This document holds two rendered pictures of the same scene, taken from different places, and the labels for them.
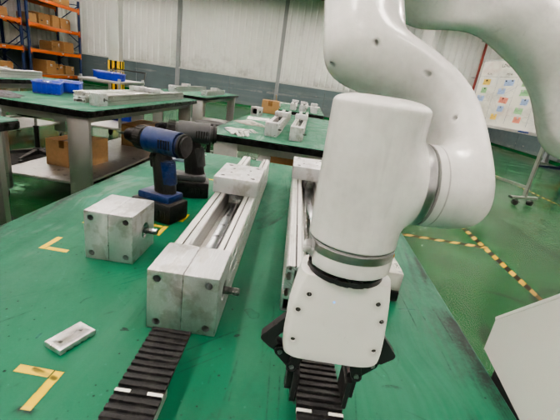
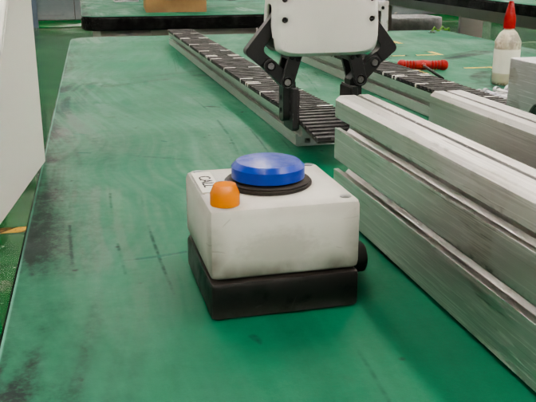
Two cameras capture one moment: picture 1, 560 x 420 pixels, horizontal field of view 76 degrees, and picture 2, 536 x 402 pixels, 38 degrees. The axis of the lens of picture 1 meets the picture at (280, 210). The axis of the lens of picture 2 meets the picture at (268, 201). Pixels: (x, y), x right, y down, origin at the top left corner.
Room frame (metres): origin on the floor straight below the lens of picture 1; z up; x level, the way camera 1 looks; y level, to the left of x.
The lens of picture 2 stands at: (1.03, -0.31, 0.96)
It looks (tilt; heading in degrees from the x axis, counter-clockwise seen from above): 18 degrees down; 165
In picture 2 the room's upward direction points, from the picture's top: straight up
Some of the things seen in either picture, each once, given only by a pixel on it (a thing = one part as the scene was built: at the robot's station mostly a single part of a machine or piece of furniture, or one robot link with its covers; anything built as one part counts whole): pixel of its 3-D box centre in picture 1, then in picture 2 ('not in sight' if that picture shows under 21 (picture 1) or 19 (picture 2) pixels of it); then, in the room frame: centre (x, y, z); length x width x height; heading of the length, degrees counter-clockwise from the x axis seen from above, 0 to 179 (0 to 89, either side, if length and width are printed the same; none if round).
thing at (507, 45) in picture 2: not in sight; (507, 42); (0.01, 0.31, 0.84); 0.04 x 0.04 x 0.12
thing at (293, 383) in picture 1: (285, 367); (360, 90); (0.32, -0.03, 0.83); 0.03 x 0.03 x 0.07; 0
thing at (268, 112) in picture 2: not in sight; (221, 66); (-0.17, -0.07, 0.79); 0.96 x 0.04 x 0.03; 0
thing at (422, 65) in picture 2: not in sight; (431, 70); (-0.08, 0.24, 0.79); 0.16 x 0.08 x 0.02; 166
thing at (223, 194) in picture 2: not in sight; (224, 192); (0.66, -0.23, 0.85); 0.01 x 0.01 x 0.01
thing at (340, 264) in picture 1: (346, 250); not in sight; (0.32, -0.07, 0.99); 0.09 x 0.08 x 0.03; 90
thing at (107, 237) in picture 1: (127, 228); not in sight; (0.63, 0.29, 0.83); 0.11 x 0.10 x 0.10; 89
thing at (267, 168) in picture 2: not in sight; (268, 176); (0.63, -0.20, 0.84); 0.04 x 0.04 x 0.02
